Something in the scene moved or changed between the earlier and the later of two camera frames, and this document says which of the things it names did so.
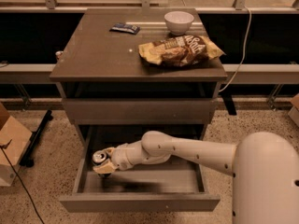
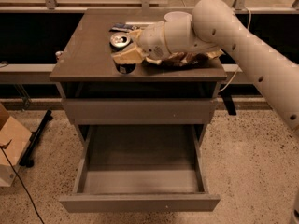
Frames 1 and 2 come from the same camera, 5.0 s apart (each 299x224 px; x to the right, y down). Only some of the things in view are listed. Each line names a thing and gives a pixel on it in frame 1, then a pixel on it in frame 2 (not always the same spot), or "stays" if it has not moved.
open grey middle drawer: [167, 186] stays
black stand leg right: [229, 102] stays
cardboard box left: [15, 138] stays
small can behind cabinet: [58, 55] stays
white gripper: [121, 159] to [151, 41]
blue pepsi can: [100, 157] to [118, 41]
